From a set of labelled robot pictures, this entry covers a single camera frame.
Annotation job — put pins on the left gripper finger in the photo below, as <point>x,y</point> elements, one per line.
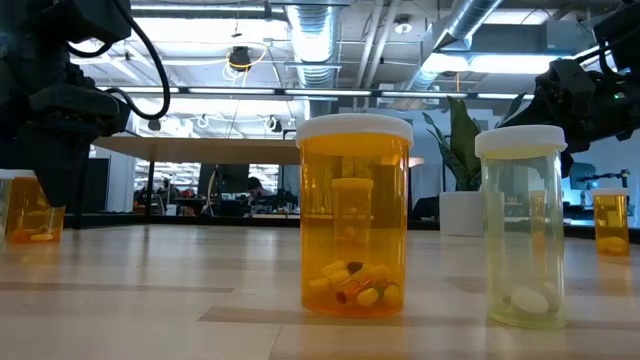
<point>55,165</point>

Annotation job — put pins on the small orange medicine bottle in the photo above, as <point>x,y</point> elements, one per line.
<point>538,215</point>
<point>610,225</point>

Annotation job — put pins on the clear green medicine bottle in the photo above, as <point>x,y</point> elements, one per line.
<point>505,280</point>
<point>4,210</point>

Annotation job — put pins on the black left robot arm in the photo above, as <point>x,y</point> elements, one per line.
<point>30,50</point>

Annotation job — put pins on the dark computer monitor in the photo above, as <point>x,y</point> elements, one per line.
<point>582,175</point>

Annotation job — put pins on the dark partition panel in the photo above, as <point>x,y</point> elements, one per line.
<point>100,185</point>

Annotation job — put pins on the rectangular ceiling light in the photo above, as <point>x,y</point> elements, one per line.
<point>500,63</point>

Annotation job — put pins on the snake plant white pot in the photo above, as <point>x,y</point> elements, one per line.
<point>462,150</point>

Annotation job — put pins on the black office chair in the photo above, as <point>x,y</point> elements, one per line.
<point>425,209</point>

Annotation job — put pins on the round ceiling sensor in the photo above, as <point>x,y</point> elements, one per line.
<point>402,27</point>

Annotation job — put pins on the black background screens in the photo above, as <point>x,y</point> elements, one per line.
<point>232,180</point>

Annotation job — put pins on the black ceiling device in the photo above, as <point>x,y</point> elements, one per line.
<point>240,57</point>

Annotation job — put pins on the person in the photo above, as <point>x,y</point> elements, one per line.
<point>257,189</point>

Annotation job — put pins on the long ceiling light bar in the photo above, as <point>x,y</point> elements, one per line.
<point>325,92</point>

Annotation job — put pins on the background wooden desk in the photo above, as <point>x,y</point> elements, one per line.
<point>270,216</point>

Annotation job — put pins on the slanted silver ventilation duct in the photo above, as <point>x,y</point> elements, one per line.
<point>465,20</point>

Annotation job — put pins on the wooden shelf black frame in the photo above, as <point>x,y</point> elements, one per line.
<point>200,150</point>

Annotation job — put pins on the corrugated silver ventilation duct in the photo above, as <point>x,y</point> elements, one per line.
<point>315,45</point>

